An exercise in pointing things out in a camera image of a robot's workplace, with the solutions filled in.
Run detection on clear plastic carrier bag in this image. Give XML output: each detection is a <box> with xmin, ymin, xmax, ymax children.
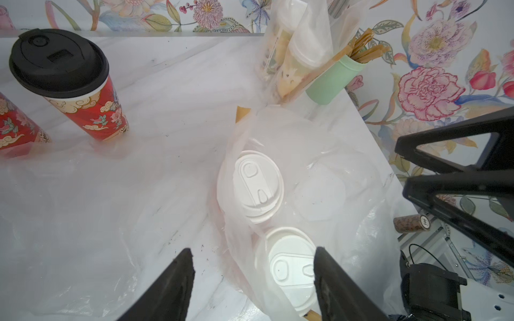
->
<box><xmin>256</xmin><ymin>1</ymin><xmax>369</xmax><ymax>104</ymax></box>

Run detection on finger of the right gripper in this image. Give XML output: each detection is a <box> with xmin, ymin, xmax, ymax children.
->
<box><xmin>403</xmin><ymin>169</ymin><xmax>513</xmax><ymax>266</ymax></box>
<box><xmin>395</xmin><ymin>107</ymin><xmax>513</xmax><ymax>174</ymax></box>

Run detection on white lid red back cup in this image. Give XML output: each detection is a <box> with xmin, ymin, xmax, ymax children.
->
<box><xmin>255</xmin><ymin>227</ymin><xmax>317</xmax><ymax>316</ymax></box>

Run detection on white lid beige cup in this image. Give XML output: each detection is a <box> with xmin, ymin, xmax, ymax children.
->
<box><xmin>276</xmin><ymin>24</ymin><xmax>333</xmax><ymax>98</ymax></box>

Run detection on wooden stir sticks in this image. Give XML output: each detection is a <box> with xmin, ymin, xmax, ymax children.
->
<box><xmin>349</xmin><ymin>28</ymin><xmax>392</xmax><ymax>64</ymax></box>

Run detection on paper straw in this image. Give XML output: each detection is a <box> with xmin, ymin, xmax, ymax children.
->
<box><xmin>235</xmin><ymin>106</ymin><xmax>252</xmax><ymax>123</ymax></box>
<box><xmin>303</xmin><ymin>310</ymin><xmax>322</xmax><ymax>321</ymax></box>
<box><xmin>279</xmin><ymin>40</ymin><xmax>355</xmax><ymax>104</ymax></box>

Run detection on clear plastic bag pile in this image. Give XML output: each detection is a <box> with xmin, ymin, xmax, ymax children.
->
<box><xmin>210</xmin><ymin>106</ymin><xmax>406</xmax><ymax>320</ymax></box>

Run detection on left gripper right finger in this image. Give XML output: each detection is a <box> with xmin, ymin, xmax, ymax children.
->
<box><xmin>313</xmin><ymin>247</ymin><xmax>388</xmax><ymax>321</ymax></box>

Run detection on green cup holder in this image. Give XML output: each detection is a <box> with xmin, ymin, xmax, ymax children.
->
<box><xmin>306</xmin><ymin>56</ymin><xmax>366</xmax><ymax>105</ymax></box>

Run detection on black lid red cup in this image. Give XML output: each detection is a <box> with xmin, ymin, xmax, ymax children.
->
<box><xmin>1</xmin><ymin>94</ymin><xmax>51</xmax><ymax>150</ymax></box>
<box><xmin>9</xmin><ymin>29</ymin><xmax>129</xmax><ymax>141</ymax></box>

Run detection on white lid floral cup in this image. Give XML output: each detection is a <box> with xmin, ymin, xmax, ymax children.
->
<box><xmin>258</xmin><ymin>0</ymin><xmax>307</xmax><ymax>82</ymax></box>

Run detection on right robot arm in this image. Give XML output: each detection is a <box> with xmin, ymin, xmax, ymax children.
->
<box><xmin>395</xmin><ymin>108</ymin><xmax>513</xmax><ymax>320</ymax></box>

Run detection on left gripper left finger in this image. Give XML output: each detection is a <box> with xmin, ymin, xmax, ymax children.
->
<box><xmin>119</xmin><ymin>248</ymin><xmax>195</xmax><ymax>321</ymax></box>

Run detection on white lid red cup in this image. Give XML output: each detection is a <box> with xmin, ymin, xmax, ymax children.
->
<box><xmin>255</xmin><ymin>227</ymin><xmax>317</xmax><ymax>316</ymax></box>
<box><xmin>216</xmin><ymin>150</ymin><xmax>285</xmax><ymax>224</ymax></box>

